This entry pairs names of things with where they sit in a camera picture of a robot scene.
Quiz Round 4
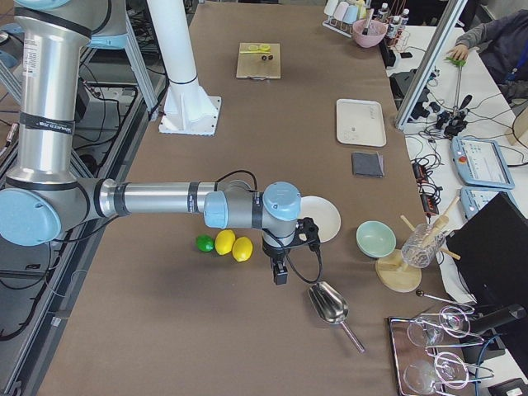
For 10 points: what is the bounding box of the cream round plate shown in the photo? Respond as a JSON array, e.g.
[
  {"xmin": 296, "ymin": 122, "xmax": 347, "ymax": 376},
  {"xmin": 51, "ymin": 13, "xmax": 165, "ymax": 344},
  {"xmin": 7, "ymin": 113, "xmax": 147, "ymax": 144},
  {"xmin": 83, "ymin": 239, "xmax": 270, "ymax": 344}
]
[{"xmin": 299, "ymin": 196, "xmax": 341, "ymax": 243}]

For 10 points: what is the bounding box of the seated person in blue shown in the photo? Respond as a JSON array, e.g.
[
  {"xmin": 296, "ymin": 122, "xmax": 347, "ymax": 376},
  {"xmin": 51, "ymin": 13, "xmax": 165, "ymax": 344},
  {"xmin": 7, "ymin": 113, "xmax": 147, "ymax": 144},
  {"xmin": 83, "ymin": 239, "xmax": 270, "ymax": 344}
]
[{"xmin": 455, "ymin": 9, "xmax": 527, "ymax": 101}]

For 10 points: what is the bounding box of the grey folded cloth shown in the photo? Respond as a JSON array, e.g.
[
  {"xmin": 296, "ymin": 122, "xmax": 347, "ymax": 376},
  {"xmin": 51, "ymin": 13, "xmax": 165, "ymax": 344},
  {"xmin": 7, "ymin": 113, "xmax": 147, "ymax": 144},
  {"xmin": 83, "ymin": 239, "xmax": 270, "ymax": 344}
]
[{"xmin": 351, "ymin": 152, "xmax": 384, "ymax": 178}]

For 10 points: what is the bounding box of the cream rectangular tray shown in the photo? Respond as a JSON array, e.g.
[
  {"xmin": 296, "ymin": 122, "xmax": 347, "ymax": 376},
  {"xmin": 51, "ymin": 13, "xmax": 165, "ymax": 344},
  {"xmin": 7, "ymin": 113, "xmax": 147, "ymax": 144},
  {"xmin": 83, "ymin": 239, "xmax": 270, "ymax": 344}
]
[{"xmin": 336, "ymin": 98, "xmax": 387, "ymax": 148}]

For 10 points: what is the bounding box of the yellow lemon outer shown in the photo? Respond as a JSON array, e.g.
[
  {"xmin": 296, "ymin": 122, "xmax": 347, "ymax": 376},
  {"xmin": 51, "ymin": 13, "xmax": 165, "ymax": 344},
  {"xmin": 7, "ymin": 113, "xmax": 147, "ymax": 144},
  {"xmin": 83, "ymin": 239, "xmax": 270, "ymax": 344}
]
[{"xmin": 232, "ymin": 237, "xmax": 253, "ymax": 262}]

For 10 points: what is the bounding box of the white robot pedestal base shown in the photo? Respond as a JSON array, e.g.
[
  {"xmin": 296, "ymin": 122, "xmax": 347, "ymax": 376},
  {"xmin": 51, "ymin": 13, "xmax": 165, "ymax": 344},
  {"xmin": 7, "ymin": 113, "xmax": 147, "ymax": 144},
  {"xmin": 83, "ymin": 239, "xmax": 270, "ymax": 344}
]
[{"xmin": 148, "ymin": 0, "xmax": 221, "ymax": 136}]

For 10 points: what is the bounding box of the mint green bowl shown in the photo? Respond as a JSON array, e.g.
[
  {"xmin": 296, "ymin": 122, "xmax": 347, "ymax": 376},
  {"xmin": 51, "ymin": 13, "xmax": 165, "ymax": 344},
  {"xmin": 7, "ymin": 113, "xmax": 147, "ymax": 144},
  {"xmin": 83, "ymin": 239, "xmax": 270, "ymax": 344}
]
[{"xmin": 356, "ymin": 220, "xmax": 396, "ymax": 258}]

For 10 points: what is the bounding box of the wine glass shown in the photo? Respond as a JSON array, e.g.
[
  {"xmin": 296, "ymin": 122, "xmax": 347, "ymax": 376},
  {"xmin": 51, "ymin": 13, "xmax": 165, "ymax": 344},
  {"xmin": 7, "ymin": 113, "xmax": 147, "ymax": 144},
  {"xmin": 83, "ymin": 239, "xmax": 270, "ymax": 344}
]
[
  {"xmin": 407, "ymin": 306, "xmax": 470, "ymax": 347},
  {"xmin": 403, "ymin": 351, "xmax": 469, "ymax": 395}
]

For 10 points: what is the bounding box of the steel scoop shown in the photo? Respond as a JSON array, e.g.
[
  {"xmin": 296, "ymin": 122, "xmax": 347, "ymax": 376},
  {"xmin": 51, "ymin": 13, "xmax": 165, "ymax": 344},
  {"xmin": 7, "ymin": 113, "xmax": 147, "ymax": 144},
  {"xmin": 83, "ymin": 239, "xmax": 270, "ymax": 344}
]
[{"xmin": 308, "ymin": 281, "xmax": 365, "ymax": 353}]

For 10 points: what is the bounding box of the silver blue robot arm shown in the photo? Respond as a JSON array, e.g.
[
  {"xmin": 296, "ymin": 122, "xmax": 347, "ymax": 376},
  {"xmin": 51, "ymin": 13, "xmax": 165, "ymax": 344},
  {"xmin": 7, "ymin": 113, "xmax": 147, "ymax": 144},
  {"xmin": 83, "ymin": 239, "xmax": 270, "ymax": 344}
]
[{"xmin": 1, "ymin": 1, "xmax": 308, "ymax": 285}]

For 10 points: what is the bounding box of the blue teach pendant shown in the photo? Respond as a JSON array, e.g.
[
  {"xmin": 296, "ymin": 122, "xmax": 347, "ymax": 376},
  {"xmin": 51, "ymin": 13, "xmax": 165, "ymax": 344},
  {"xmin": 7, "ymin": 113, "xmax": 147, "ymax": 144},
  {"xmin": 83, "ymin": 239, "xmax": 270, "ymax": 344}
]
[
  {"xmin": 460, "ymin": 186, "xmax": 516, "ymax": 219},
  {"xmin": 451, "ymin": 136, "xmax": 515, "ymax": 190}
]

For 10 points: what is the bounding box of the clear textured glass cup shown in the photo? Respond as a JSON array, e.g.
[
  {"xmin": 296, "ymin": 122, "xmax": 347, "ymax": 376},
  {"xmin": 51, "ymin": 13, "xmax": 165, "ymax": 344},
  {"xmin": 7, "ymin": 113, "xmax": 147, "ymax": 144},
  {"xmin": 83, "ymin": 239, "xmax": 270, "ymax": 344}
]
[{"xmin": 401, "ymin": 224, "xmax": 445, "ymax": 269}]

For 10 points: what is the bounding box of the wooden cutting board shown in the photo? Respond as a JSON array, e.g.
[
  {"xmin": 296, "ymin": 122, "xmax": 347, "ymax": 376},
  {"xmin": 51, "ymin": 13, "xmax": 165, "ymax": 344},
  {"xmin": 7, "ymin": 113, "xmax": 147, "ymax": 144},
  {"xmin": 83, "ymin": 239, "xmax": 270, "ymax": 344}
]
[{"xmin": 236, "ymin": 42, "xmax": 281, "ymax": 80}]

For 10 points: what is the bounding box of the person's hand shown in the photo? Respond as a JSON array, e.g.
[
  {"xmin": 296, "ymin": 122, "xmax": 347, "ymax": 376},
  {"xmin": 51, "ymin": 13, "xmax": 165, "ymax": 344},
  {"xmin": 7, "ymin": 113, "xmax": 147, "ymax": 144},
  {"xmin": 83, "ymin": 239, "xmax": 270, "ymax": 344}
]
[{"xmin": 447, "ymin": 44, "xmax": 469, "ymax": 61}]

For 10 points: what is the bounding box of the black glass rack tray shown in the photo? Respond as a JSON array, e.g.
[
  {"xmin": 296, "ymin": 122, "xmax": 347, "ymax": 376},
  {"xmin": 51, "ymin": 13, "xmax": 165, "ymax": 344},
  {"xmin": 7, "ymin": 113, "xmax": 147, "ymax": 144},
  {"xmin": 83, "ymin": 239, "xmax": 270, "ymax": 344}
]
[{"xmin": 387, "ymin": 317, "xmax": 494, "ymax": 395}]

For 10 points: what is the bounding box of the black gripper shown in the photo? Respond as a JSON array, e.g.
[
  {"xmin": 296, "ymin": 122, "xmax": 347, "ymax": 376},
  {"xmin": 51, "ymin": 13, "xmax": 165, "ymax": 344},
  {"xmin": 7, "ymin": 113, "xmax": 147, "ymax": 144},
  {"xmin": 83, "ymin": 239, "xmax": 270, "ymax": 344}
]
[{"xmin": 262, "ymin": 238, "xmax": 290, "ymax": 285}]

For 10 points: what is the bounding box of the black camera cable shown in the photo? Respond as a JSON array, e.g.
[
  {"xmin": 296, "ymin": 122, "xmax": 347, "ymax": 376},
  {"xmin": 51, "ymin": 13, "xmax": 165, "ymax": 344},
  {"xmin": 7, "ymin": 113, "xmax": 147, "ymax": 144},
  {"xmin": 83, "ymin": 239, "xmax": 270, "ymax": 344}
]
[{"xmin": 214, "ymin": 169, "xmax": 325, "ymax": 285}]

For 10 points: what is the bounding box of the yellow lemon near lime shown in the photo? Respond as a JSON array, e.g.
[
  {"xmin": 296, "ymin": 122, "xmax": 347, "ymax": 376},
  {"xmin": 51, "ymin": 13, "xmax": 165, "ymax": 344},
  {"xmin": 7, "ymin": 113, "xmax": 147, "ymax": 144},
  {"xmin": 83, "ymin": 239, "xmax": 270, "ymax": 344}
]
[{"xmin": 214, "ymin": 229, "xmax": 236, "ymax": 256}]

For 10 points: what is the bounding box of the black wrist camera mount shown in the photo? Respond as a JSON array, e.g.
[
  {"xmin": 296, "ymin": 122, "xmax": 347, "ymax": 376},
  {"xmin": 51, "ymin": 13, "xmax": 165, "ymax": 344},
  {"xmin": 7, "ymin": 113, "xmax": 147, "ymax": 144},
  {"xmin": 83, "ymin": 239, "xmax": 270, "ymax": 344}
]
[{"xmin": 292, "ymin": 217, "xmax": 321, "ymax": 252}]

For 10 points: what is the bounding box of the green lime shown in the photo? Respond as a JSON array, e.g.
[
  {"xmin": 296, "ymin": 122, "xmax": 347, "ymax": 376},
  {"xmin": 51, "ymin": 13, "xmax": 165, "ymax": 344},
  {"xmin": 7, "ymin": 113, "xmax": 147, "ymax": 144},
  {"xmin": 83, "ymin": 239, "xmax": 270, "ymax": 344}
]
[{"xmin": 195, "ymin": 234, "xmax": 215, "ymax": 252}]

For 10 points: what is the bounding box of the wooden cup stand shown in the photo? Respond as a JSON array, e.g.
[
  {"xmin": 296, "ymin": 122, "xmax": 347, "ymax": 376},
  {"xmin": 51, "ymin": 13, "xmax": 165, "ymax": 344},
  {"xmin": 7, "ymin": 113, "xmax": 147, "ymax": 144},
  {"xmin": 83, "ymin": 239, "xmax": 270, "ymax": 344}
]
[{"xmin": 375, "ymin": 196, "xmax": 461, "ymax": 293}]

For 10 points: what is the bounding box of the aluminium frame post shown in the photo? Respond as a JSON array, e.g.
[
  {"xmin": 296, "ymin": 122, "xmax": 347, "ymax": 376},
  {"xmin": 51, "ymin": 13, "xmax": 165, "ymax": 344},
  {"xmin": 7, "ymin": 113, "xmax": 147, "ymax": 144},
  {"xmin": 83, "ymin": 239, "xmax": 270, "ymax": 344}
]
[{"xmin": 395, "ymin": 0, "xmax": 467, "ymax": 131}]

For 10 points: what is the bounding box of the bottle rack with bottles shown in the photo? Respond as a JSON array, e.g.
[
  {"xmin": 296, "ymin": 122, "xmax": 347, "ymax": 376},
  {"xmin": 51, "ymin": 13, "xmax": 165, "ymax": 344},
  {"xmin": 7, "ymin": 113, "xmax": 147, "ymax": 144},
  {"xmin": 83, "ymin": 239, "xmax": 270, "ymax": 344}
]
[{"xmin": 375, "ymin": 1, "xmax": 410, "ymax": 53}]

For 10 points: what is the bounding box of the wine glass lower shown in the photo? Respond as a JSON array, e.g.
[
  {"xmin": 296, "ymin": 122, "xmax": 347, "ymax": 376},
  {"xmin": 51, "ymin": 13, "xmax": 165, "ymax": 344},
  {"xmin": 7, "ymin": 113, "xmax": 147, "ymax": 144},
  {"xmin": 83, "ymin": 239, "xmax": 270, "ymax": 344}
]
[{"xmin": 403, "ymin": 351, "xmax": 469, "ymax": 395}]

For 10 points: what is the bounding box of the pastel cup rack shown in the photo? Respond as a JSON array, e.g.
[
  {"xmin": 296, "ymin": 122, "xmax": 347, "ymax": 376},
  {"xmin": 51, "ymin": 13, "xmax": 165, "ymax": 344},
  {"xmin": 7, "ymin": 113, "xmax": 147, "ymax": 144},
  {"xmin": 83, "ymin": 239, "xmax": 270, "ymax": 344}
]
[{"xmin": 322, "ymin": 0, "xmax": 367, "ymax": 36}]

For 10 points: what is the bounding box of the wine glass upper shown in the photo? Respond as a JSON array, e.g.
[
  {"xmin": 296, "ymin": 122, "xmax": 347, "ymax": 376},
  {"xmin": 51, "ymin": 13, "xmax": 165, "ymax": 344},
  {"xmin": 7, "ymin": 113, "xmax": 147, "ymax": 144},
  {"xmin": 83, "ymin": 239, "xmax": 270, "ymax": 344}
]
[{"xmin": 407, "ymin": 306, "xmax": 470, "ymax": 347}]

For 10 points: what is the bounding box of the small dark spoon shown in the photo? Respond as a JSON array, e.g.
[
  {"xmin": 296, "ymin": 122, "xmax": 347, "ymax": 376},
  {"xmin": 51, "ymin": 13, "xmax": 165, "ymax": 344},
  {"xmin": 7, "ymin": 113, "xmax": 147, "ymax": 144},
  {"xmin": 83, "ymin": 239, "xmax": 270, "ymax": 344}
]
[{"xmin": 415, "ymin": 289, "xmax": 474, "ymax": 308}]

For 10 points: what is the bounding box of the grabber stick tool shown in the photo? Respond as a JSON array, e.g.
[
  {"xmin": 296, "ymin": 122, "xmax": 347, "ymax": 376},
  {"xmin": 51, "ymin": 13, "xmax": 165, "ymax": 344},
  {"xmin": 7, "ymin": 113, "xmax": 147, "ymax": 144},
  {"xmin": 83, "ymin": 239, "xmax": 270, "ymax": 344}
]
[{"xmin": 444, "ymin": 58, "xmax": 473, "ymax": 139}]

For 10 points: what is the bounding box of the black monitor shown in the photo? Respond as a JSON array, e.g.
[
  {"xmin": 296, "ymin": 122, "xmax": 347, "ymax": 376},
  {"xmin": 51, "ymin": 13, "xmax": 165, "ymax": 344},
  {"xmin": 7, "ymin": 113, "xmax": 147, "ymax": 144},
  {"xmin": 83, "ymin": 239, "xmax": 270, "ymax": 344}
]
[{"xmin": 446, "ymin": 192, "xmax": 527, "ymax": 307}]

